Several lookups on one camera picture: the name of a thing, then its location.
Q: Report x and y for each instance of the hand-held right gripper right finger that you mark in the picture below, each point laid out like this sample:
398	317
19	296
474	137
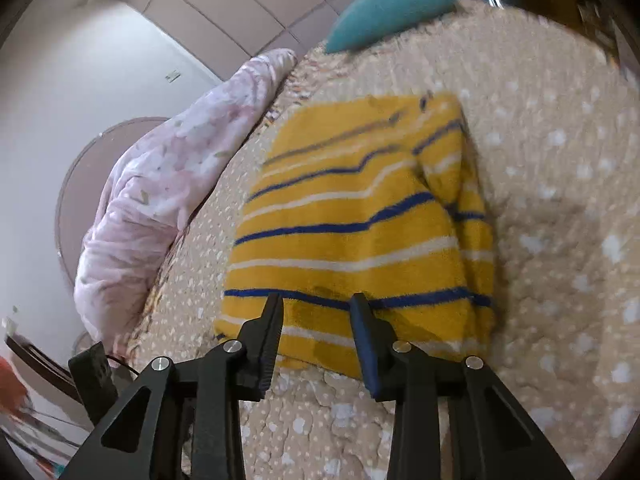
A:
367	355

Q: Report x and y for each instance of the beige dotted bed blanket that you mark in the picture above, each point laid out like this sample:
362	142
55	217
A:
550	210

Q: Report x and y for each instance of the yellow striped sweater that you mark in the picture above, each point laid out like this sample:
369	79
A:
360	210

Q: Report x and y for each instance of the teal pillow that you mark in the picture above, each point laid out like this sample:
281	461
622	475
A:
385	10

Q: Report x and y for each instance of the orange cloth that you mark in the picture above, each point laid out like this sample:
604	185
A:
10	385

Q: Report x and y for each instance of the round mauve headboard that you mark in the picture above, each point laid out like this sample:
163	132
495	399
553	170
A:
90	160

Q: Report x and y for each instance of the dark wooden chair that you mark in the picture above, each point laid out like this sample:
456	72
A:
40	365

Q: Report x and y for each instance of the white wall switch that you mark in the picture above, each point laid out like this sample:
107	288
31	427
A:
173	76

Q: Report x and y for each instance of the pink floral quilt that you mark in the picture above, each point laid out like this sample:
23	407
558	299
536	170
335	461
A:
165	180

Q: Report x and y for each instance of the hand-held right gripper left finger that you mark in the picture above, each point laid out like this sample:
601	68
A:
270	340

